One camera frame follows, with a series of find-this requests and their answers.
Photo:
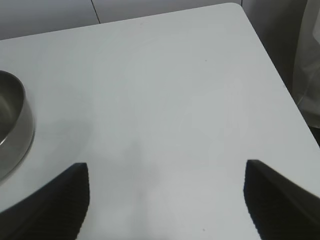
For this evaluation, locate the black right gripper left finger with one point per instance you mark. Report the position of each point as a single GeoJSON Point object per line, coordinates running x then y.
{"type": "Point", "coordinates": [45, 215]}

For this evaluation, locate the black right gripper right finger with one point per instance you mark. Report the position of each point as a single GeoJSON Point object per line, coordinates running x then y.
{"type": "Point", "coordinates": [282, 207]}

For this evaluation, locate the stainless steel mixing bowl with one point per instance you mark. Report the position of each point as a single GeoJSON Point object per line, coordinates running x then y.
{"type": "Point", "coordinates": [12, 120]}

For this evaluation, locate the translucent plastic sheet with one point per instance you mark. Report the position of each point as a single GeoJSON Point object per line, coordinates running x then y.
{"type": "Point", "coordinates": [307, 62]}

